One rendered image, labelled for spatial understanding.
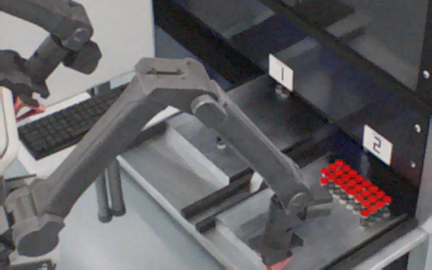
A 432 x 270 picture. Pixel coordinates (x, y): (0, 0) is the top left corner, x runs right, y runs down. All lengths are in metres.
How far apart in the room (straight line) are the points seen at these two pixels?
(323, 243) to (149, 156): 0.50
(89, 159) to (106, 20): 1.05
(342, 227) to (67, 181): 0.77
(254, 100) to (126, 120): 0.98
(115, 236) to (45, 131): 0.93
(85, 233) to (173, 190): 1.19
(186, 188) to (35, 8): 0.61
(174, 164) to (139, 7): 0.51
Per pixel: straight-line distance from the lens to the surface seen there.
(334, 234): 2.23
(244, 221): 2.25
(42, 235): 1.75
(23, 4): 1.97
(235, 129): 1.73
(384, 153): 2.25
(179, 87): 1.60
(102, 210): 3.22
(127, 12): 2.70
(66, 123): 2.63
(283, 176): 1.87
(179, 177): 2.37
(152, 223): 3.50
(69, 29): 2.03
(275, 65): 2.45
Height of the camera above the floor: 2.49
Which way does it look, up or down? 41 degrees down
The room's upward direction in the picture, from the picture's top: straight up
